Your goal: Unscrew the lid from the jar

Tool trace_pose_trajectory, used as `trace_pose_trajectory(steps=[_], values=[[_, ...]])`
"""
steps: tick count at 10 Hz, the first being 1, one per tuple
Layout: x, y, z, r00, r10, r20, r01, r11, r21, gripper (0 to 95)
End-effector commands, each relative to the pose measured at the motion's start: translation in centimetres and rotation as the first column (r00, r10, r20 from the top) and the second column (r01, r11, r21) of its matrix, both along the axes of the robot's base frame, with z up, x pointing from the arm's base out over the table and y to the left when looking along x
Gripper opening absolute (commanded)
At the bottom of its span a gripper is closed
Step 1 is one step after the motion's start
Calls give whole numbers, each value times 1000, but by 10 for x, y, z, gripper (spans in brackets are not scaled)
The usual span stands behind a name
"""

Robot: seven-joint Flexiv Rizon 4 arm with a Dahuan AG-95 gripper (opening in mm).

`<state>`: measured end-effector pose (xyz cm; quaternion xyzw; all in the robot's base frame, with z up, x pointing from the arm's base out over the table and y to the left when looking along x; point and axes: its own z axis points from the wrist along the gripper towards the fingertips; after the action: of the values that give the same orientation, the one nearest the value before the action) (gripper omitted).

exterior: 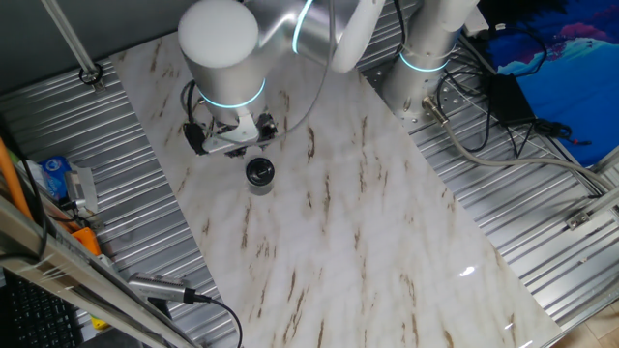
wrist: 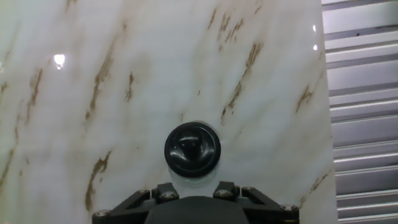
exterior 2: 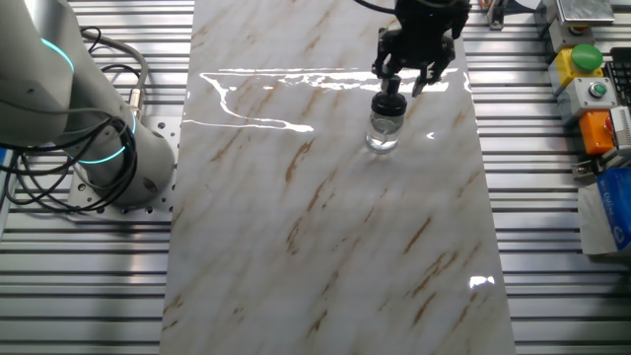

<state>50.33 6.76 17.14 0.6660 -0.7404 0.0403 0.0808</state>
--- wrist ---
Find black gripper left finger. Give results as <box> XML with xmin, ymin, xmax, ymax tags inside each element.
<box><xmin>92</xmin><ymin>182</ymin><xmax>180</xmax><ymax>224</ymax></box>

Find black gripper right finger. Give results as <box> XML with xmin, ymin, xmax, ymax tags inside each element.
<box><xmin>213</xmin><ymin>180</ymin><xmax>300</xmax><ymax>224</ymax></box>

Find marble pattern board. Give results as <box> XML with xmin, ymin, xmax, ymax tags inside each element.
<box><xmin>0</xmin><ymin>0</ymin><xmax>340</xmax><ymax>224</ymax></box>

